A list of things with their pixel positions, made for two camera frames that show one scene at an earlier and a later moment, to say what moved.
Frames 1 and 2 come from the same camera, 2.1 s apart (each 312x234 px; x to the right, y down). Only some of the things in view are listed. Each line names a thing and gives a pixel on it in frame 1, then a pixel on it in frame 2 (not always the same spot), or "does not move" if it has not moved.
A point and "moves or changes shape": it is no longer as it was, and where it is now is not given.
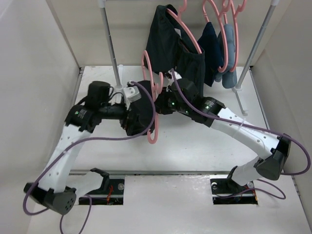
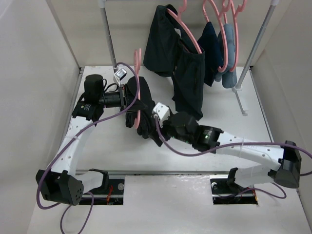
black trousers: (139, 116) moves or changes shape
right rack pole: (273, 4) does not move
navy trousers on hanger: (211, 42) does not move
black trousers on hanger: (171, 46) does not move
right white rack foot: (237, 89) does not move
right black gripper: (162, 98) -> (165, 122)
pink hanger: (156, 87) -> (137, 57)
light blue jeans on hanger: (228, 77) does not move
